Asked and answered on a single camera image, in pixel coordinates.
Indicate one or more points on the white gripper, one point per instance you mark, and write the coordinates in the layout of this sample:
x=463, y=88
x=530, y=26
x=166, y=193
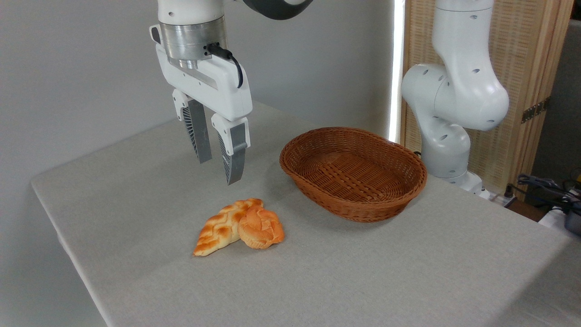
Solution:
x=213, y=88

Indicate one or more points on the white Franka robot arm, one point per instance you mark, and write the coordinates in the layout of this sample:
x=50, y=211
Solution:
x=458, y=91

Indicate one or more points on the long braided bread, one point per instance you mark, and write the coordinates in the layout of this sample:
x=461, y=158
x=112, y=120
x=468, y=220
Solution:
x=218, y=227

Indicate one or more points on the round bread bun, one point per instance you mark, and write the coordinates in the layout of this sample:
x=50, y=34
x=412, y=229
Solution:
x=261, y=229

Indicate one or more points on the brown woven wicker basket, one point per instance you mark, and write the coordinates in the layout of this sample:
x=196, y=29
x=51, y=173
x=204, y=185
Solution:
x=354, y=181

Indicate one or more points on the grey tablecloth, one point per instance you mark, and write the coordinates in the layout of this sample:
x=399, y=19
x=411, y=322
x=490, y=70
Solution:
x=317, y=272

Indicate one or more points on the white power strip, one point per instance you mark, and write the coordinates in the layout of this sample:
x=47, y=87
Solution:
x=501, y=198

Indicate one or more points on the dark metal screen hinge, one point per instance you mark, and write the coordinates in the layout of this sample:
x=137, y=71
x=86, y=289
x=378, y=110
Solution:
x=535, y=110

